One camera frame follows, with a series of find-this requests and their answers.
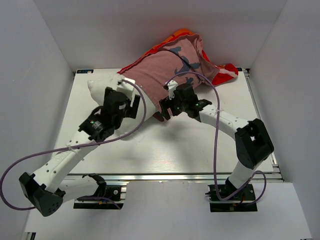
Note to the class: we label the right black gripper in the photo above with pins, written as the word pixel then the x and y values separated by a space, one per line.
pixel 166 104

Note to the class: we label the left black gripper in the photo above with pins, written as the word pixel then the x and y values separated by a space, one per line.
pixel 131 111

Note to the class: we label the white pillow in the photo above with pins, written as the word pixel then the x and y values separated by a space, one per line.
pixel 97 89

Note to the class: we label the red cartoon print pillowcase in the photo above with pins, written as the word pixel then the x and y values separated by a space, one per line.
pixel 180 57

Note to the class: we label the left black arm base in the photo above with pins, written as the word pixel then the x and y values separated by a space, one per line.
pixel 106 197

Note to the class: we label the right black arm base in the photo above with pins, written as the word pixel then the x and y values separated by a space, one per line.
pixel 239 203

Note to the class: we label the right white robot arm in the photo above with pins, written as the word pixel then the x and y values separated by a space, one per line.
pixel 253 144

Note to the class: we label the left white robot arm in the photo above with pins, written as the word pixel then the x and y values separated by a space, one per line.
pixel 46 187

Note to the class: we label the blue label sticker left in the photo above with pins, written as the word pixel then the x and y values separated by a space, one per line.
pixel 84 71

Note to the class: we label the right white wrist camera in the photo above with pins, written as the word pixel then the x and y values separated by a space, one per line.
pixel 171 86

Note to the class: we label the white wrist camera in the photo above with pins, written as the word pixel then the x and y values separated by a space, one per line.
pixel 171 86
pixel 126 86

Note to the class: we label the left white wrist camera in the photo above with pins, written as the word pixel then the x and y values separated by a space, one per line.
pixel 126 86

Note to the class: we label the aluminium table frame rail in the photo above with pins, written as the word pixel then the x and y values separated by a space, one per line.
pixel 164 177

